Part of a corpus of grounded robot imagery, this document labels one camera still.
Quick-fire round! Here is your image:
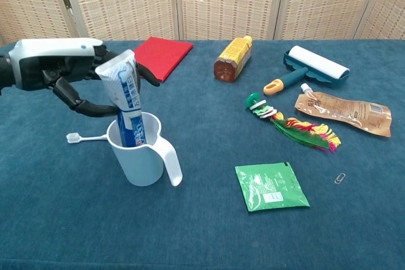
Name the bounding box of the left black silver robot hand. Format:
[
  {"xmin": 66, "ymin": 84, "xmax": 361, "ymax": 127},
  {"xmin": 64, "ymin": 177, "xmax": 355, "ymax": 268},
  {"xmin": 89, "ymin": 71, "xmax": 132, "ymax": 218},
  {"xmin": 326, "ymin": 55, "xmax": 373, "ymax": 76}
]
[{"xmin": 8, "ymin": 38, "xmax": 161, "ymax": 118}]

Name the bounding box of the blue white toothpaste tube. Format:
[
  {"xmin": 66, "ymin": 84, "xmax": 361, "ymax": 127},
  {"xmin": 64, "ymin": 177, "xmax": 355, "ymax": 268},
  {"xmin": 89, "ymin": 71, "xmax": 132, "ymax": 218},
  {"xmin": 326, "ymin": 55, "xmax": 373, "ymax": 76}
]
[{"xmin": 94, "ymin": 49, "xmax": 148, "ymax": 148}]

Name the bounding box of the white toothbrush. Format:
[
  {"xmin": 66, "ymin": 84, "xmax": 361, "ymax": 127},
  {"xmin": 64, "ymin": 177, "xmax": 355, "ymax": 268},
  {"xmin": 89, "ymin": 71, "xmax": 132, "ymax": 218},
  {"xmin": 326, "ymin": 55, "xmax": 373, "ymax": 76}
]
[{"xmin": 66, "ymin": 132, "xmax": 109, "ymax": 145}]

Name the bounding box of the red notebook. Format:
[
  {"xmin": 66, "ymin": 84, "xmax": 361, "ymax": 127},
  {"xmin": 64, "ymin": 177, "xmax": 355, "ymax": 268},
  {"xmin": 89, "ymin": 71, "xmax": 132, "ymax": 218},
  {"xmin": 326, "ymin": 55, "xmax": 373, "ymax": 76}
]
[{"xmin": 132, "ymin": 36, "xmax": 194, "ymax": 83}]

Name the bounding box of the woven bamboo folding screen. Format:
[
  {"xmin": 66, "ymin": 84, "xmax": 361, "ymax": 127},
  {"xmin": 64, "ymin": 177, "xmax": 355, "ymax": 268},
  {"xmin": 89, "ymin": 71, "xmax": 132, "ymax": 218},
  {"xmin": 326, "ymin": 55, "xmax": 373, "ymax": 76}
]
[{"xmin": 0, "ymin": 0, "xmax": 405, "ymax": 42}]

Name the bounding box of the yellow label drink bottle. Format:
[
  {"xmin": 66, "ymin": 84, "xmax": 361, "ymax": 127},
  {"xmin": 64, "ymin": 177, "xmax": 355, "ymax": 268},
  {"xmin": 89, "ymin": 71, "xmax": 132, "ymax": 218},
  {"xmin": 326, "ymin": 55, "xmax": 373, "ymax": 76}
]
[{"xmin": 213, "ymin": 35, "xmax": 254, "ymax": 83}]

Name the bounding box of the dark teal tablecloth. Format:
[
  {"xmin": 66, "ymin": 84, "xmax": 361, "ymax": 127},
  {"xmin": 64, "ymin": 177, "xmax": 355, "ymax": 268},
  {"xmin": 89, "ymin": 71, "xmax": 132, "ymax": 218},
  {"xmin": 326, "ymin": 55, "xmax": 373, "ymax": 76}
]
[{"xmin": 0, "ymin": 39, "xmax": 405, "ymax": 270}]

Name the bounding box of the green foil sachet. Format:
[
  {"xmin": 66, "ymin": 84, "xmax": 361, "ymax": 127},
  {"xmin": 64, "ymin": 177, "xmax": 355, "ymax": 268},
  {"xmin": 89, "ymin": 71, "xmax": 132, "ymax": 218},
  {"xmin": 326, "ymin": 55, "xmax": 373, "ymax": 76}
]
[{"xmin": 234, "ymin": 161, "xmax": 311, "ymax": 212}]

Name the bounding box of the colourful feather shuttlecock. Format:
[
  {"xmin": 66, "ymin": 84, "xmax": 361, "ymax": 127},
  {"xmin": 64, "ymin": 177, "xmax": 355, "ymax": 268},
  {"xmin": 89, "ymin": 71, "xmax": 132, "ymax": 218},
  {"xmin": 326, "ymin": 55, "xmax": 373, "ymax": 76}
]
[{"xmin": 245, "ymin": 92, "xmax": 342, "ymax": 154}]

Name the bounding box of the teal lint roller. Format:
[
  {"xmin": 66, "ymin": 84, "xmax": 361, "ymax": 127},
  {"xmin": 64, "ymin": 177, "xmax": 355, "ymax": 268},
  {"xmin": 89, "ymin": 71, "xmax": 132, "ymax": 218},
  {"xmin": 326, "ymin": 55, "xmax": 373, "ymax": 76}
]
[{"xmin": 263, "ymin": 45, "xmax": 351, "ymax": 97}]

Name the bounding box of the brown spout pouch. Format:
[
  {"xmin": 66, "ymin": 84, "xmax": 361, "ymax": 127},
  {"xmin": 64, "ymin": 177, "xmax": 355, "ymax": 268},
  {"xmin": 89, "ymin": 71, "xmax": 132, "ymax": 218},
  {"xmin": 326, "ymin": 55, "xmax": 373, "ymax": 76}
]
[{"xmin": 294, "ymin": 83, "xmax": 392, "ymax": 138}]

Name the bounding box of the white plastic cup with handle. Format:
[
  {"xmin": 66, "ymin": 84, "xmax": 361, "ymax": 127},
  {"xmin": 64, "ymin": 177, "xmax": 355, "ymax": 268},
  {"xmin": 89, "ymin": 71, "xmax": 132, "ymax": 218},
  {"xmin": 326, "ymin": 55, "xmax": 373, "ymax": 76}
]
[{"xmin": 106, "ymin": 111, "xmax": 184, "ymax": 187}]

